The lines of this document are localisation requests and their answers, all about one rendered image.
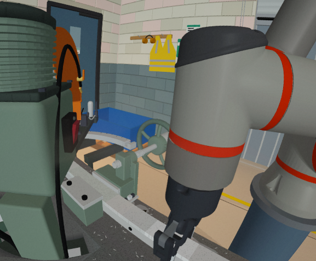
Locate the black lever with red trigger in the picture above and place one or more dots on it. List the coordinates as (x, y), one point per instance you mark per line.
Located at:
(69, 130)

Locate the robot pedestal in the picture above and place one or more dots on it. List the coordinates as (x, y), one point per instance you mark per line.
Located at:
(269, 239)

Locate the aluminium bar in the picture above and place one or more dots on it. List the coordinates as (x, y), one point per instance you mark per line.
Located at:
(136, 214)

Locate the blue door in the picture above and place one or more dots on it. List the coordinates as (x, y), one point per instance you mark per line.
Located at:
(88, 54)

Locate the black length stop bar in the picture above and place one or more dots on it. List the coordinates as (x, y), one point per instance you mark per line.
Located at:
(103, 153)

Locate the wooden hook rail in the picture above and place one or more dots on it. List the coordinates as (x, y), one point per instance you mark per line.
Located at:
(136, 37)

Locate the orange saw blade guard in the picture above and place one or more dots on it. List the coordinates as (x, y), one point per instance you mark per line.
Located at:
(68, 68)

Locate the green cold saw body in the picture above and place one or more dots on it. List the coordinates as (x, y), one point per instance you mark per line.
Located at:
(16, 135)

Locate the grey metal cabinet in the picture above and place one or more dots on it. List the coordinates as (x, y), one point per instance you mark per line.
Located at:
(260, 146)

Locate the blue bin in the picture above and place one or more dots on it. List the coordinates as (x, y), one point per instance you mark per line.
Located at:
(119, 122)

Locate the green handwheel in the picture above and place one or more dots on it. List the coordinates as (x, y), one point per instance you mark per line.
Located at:
(157, 144)

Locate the grey threaded vise screw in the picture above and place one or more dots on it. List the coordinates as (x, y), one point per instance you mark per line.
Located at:
(144, 152)

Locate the white-tipped lever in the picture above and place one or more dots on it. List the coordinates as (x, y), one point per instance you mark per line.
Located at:
(91, 108)

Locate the green and white sign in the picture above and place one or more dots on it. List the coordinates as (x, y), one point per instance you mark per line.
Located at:
(193, 27)

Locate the yellow safety vest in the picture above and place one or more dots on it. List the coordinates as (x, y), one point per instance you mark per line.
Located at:
(161, 57)

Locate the green block with holes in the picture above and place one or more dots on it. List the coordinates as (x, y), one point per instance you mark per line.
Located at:
(79, 198)

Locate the orange ear defenders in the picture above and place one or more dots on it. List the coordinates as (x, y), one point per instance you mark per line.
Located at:
(145, 40)

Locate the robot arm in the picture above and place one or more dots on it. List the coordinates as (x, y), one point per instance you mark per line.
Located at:
(217, 108)

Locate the white curved mitre scale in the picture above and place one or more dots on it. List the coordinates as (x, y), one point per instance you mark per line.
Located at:
(111, 137)

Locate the green vise jaw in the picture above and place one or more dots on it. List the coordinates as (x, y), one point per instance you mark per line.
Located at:
(125, 168)

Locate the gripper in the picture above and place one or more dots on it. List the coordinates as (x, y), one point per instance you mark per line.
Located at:
(193, 198)

